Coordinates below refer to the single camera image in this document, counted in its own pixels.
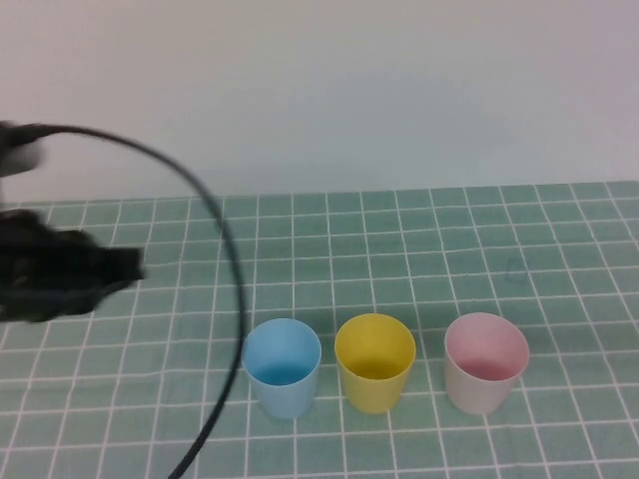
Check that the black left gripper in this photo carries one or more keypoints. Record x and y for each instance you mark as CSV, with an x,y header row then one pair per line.
x,y
45,269

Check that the pink plastic cup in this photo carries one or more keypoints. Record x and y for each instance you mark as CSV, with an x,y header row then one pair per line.
x,y
486,349

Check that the yellow plastic cup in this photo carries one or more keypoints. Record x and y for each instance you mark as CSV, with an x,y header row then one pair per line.
x,y
374,349

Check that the green white grid tablecloth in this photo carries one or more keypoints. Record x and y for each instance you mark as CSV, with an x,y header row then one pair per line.
x,y
399,239

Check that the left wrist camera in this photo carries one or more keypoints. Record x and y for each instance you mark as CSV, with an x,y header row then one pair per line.
x,y
20,154

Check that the light blue plastic cup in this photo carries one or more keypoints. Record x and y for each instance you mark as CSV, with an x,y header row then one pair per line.
x,y
280,349

